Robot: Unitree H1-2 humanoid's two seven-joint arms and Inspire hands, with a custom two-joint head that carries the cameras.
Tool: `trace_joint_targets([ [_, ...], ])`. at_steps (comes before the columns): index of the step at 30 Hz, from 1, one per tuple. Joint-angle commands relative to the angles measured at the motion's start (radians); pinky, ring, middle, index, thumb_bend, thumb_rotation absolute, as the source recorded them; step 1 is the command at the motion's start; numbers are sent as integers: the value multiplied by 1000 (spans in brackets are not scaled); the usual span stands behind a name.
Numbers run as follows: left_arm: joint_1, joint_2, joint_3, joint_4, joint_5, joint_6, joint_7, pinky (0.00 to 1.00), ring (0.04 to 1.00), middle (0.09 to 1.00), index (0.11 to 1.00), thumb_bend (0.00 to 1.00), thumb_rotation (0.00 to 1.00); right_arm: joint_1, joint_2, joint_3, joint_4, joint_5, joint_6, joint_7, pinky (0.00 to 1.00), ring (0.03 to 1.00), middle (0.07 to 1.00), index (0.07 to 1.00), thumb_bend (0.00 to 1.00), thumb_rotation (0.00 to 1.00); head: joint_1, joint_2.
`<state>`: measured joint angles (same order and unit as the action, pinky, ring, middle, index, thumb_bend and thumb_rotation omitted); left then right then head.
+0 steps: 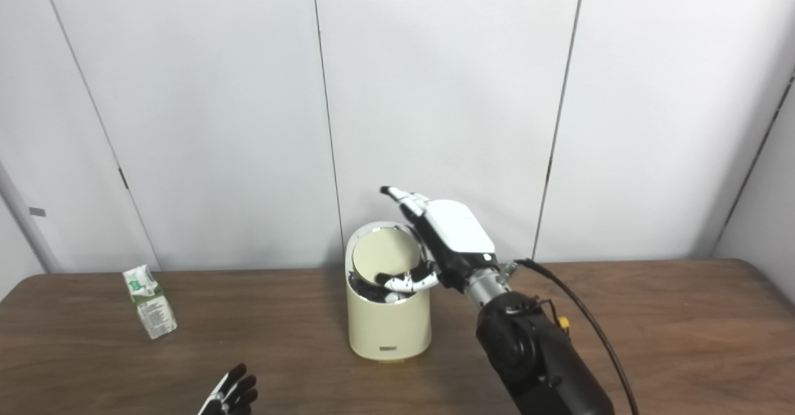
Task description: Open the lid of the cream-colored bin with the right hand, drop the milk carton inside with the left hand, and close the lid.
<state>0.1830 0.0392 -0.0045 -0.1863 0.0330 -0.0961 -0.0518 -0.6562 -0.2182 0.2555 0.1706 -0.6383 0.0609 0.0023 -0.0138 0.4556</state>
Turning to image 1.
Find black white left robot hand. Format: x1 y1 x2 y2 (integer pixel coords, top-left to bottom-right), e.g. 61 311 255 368
198 363 258 415

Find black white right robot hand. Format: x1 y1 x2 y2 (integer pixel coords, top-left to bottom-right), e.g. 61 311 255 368
376 185 501 295

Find cream round bin lid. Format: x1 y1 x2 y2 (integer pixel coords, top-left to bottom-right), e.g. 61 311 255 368
352 227 422 284

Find white green milk carton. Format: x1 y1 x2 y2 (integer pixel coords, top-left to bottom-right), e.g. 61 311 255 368
122 265 178 340

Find cream-colored round bin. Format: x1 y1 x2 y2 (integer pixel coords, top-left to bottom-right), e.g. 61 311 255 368
345 221 432 362

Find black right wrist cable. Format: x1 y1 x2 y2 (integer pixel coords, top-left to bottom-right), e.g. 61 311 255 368
504 258 640 415

